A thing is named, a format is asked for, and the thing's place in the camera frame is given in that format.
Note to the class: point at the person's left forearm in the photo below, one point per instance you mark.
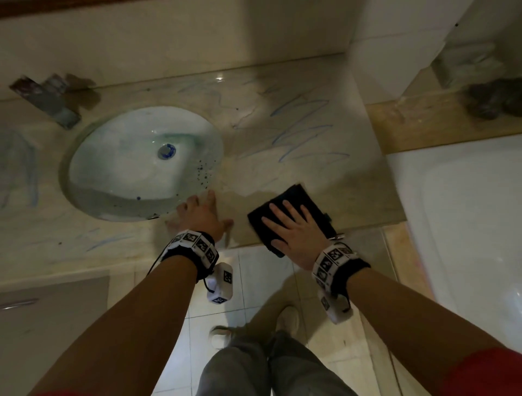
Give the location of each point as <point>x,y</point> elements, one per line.
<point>122,338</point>

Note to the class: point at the person's left hand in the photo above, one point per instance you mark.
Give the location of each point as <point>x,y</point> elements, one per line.
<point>200,216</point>

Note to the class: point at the red shirt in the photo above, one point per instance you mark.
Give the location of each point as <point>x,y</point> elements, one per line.
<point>485,375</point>

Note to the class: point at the white bathtub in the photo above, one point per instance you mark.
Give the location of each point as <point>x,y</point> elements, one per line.
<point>469,224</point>

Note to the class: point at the clear plastic bag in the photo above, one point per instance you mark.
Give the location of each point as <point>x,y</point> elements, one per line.
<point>469,65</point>

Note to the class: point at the white shoe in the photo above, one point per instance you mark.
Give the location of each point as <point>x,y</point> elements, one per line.
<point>222,336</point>
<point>288,320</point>

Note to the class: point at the chrome faucet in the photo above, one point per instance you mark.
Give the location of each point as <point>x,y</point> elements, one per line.
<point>49,102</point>

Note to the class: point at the chrome sink drain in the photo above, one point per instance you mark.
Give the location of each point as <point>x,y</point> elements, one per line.
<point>166,151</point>

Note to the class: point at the black cloth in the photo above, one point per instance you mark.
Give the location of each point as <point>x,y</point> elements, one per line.
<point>295,193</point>

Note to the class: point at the person's right hand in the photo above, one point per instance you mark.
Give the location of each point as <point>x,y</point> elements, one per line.
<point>301,242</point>

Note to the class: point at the beige stone tub ledge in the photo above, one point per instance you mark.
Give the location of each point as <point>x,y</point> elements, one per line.
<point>428,122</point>

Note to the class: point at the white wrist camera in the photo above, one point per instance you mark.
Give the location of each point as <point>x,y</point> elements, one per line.
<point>222,285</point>
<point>334,308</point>

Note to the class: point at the person's right forearm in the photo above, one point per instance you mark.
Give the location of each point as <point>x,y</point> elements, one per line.
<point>416,326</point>

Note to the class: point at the white oval sink basin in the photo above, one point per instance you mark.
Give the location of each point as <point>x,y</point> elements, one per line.
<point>118,171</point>

